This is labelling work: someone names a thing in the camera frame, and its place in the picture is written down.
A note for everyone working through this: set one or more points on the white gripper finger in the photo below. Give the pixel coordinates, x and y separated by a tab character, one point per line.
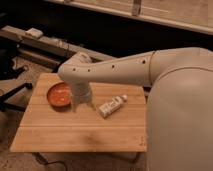
91	104
74	106

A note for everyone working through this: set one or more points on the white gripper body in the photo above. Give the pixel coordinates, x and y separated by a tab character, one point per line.
81	92

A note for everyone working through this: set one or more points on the small white bottle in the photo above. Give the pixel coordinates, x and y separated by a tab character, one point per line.
108	108

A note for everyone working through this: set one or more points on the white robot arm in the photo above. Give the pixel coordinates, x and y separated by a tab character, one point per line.
179	120

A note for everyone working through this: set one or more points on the orange ceramic bowl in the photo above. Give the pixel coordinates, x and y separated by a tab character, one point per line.
59	95

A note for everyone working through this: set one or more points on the wooden table board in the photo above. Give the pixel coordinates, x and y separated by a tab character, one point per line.
44	129

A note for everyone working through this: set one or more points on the black chair leg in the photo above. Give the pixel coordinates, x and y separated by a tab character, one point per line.
4	106

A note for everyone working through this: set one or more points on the long wooden beam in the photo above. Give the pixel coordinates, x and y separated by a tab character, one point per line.
52	45

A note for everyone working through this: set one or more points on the small white box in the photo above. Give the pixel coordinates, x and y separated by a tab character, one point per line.
34	33

